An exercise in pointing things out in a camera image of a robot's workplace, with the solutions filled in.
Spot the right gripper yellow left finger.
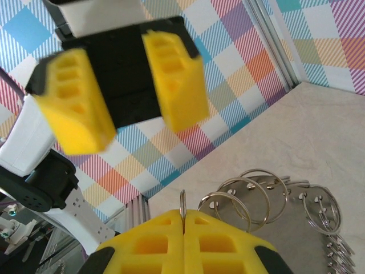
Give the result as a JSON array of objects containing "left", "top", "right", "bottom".
[{"left": 82, "top": 209, "right": 185, "bottom": 274}]

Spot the aluminium side rail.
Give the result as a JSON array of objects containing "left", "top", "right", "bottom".
[{"left": 124, "top": 194, "right": 151, "bottom": 227}]

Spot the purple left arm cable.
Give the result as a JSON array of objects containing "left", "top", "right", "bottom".
[{"left": 0, "top": 67, "right": 25, "bottom": 99}]

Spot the metal band with split rings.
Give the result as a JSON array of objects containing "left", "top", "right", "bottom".
[{"left": 179, "top": 168, "right": 355, "bottom": 274}]

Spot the white background device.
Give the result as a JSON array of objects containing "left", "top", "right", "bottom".
[{"left": 0, "top": 204, "right": 39, "bottom": 256}]

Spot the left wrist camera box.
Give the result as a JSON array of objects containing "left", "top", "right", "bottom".
[{"left": 42, "top": 0, "right": 143, "bottom": 39}]

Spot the aluminium corner post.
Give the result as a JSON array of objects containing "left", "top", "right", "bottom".
[{"left": 247, "top": 0, "right": 300, "bottom": 90}]

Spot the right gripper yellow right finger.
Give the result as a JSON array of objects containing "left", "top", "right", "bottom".
[{"left": 184, "top": 209, "right": 289, "bottom": 274}]

